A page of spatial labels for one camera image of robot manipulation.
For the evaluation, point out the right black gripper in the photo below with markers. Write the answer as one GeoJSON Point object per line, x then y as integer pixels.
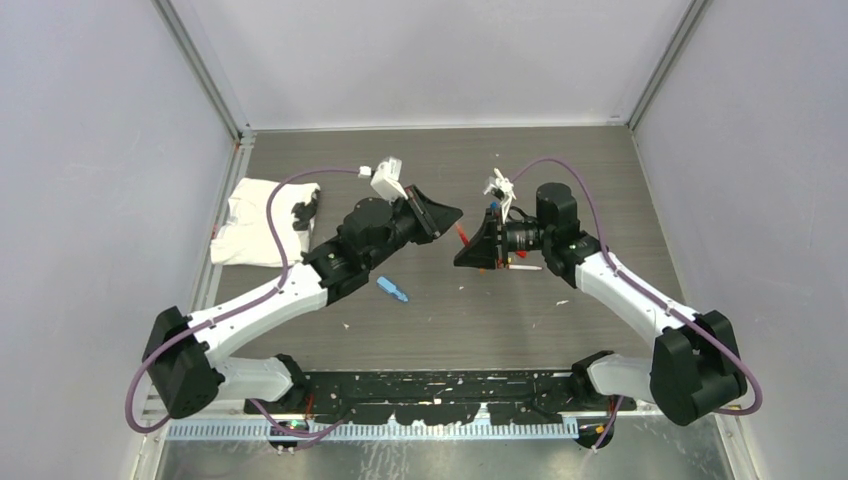
{"type": "Point", "coordinates": [485, 247]}

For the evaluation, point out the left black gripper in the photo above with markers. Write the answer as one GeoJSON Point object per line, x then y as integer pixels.
{"type": "Point", "coordinates": [433, 220]}

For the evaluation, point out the red black pen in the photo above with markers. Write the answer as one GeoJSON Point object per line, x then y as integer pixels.
{"type": "Point", "coordinates": [462, 235]}

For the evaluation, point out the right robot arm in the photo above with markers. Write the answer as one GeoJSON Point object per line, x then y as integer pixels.
{"type": "Point", "coordinates": [694, 368]}

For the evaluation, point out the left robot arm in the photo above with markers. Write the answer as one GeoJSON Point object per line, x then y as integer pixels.
{"type": "Point", "coordinates": [190, 358]}

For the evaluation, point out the white pen red tip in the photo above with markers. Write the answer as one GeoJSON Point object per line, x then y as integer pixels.
{"type": "Point", "coordinates": [522, 267]}

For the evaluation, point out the blue pen cap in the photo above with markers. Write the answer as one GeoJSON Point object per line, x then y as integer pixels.
{"type": "Point", "coordinates": [392, 289]}

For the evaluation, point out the white stained cloth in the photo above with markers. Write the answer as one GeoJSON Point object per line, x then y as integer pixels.
{"type": "Point", "coordinates": [245, 237]}

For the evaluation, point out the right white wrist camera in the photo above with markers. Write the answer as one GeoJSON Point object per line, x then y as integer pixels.
{"type": "Point", "coordinates": [500, 187]}

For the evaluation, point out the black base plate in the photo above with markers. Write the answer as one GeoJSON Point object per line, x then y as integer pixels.
{"type": "Point", "coordinates": [440, 397]}

